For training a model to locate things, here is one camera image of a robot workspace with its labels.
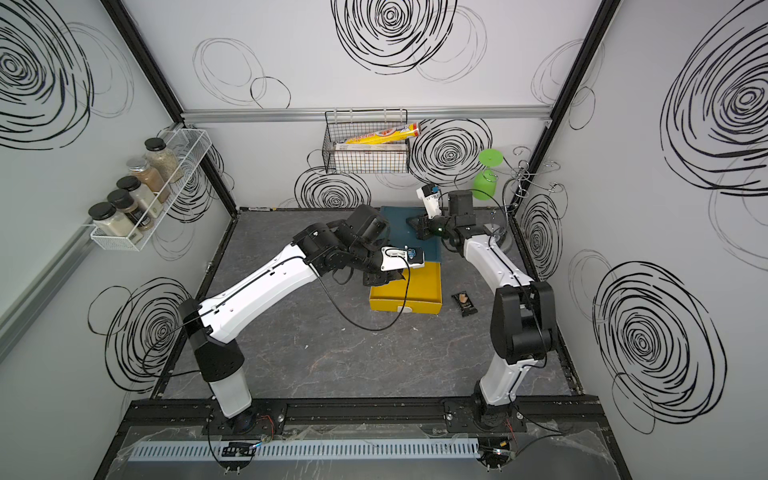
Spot yellow top drawer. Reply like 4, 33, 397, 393
369, 262, 443, 315

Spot spice jar brown contents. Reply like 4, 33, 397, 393
126, 157, 170, 203

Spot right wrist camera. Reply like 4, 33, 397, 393
416, 183, 442, 219

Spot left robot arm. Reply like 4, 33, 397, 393
178, 205, 425, 433

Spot spice jar dark contents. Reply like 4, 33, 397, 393
107, 189, 153, 231

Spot spice jar white contents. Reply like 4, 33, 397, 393
116, 176, 162, 219

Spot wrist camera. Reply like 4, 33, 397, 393
416, 183, 442, 219
381, 246, 425, 271

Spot black cookie packet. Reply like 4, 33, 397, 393
452, 291, 478, 317

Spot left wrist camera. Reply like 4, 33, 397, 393
381, 246, 425, 271

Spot green plastic wine glass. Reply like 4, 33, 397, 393
471, 149, 504, 201

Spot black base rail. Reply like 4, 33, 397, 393
120, 395, 608, 435

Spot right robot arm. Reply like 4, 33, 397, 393
407, 183, 558, 430

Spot teal drawer cabinet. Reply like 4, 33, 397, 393
380, 206, 442, 263

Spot spice jar light powder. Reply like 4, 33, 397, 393
88, 202, 134, 237

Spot white spice rack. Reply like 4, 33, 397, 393
90, 128, 217, 261

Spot spice jar tan contents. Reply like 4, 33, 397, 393
144, 137, 183, 184

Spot wire wall basket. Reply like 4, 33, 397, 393
321, 108, 411, 174

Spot yellow snack tube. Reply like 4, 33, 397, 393
344, 123, 420, 145

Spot white cable duct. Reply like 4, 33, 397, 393
127, 438, 480, 462

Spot chrome glass holder stand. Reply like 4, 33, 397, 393
489, 146, 570, 271

